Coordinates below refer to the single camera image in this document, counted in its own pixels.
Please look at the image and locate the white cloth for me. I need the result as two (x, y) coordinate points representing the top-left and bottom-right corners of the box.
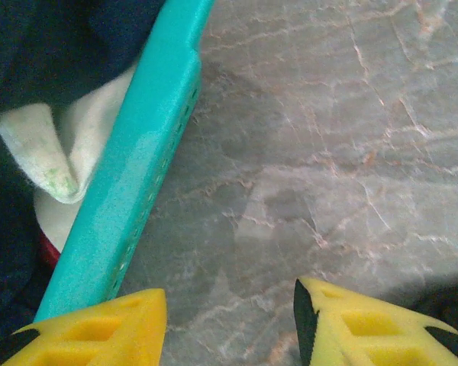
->
(0, 63), (138, 252)

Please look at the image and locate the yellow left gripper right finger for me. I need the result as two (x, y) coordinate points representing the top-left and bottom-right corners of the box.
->
(293, 277), (458, 366)

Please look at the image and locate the black t-shirt with round print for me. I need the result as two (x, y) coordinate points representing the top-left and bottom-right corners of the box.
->
(411, 284), (458, 344)

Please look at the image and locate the navy blue t-shirt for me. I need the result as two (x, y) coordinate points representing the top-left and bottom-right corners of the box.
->
(0, 0), (165, 366)

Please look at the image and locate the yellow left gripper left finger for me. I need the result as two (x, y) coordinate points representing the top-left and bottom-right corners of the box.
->
(2, 287), (168, 366)

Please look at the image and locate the red cloth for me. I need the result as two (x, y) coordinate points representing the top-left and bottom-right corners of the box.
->
(37, 231), (63, 268)

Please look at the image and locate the teal plastic laundry basket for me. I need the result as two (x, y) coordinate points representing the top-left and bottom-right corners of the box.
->
(33, 0), (217, 325)

